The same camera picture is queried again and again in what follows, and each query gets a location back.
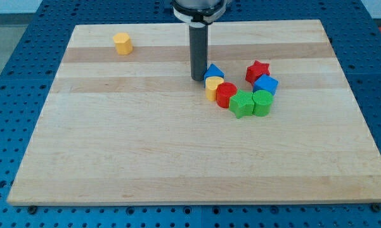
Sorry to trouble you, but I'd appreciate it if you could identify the blue perforated table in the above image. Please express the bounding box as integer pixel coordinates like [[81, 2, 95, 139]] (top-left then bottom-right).
[[0, 0, 381, 227]]

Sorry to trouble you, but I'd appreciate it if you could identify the yellow heart block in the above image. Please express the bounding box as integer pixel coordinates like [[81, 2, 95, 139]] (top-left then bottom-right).
[[205, 76, 224, 101]]

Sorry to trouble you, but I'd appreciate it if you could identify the blue cube block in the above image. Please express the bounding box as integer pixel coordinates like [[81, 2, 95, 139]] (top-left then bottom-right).
[[253, 74, 278, 95]]

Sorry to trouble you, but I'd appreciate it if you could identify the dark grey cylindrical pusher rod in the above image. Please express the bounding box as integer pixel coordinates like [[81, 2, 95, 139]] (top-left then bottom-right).
[[189, 24, 208, 81]]

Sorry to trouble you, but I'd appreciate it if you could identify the light wooden board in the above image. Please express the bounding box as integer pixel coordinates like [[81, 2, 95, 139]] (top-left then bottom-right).
[[7, 20, 381, 206]]

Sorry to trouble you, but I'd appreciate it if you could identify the green cylinder block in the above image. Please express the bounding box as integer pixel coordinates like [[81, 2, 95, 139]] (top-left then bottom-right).
[[252, 90, 273, 117]]

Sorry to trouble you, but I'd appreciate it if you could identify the blue triangle block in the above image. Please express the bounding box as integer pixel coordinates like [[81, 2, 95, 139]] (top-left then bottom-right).
[[204, 63, 224, 80]]

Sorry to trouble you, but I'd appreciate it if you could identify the yellow hexagon block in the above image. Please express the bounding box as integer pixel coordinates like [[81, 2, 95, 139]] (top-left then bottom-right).
[[113, 32, 133, 55]]

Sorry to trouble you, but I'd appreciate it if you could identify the red cylinder block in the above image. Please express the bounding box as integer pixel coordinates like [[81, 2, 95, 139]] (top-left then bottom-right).
[[216, 82, 237, 108]]

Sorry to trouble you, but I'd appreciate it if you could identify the red star block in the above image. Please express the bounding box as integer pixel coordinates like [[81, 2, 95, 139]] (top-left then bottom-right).
[[245, 60, 270, 85]]

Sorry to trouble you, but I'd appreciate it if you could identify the green star block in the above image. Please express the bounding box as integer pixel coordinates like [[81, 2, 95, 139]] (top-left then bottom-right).
[[229, 89, 255, 118]]

